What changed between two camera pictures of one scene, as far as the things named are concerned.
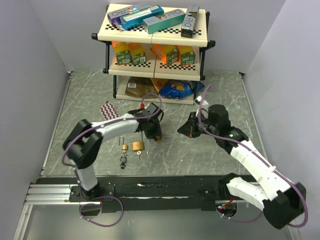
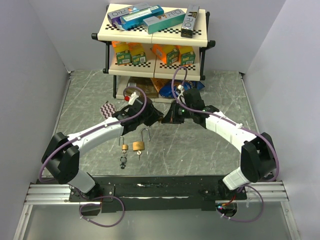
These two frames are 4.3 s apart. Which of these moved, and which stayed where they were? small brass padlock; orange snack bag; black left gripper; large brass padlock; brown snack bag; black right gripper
Moved: black left gripper; black right gripper
Stayed: small brass padlock; brown snack bag; large brass padlock; orange snack bag
